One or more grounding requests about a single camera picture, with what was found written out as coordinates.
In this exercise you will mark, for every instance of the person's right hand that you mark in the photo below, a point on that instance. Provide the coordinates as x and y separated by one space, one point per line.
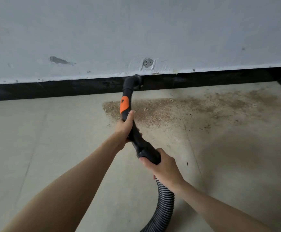
167 171

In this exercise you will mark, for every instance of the person's left hand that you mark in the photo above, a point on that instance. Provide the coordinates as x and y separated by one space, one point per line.
123 130

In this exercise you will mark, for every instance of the brown dirt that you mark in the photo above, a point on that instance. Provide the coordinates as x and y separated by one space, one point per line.
159 111

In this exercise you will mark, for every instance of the person's right forearm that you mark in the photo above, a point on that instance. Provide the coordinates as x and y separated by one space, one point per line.
222 212

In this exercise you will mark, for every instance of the person's left forearm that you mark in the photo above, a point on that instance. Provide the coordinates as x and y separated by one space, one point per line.
65 190

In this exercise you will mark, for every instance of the black baseboard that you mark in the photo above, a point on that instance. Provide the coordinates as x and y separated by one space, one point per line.
58 88

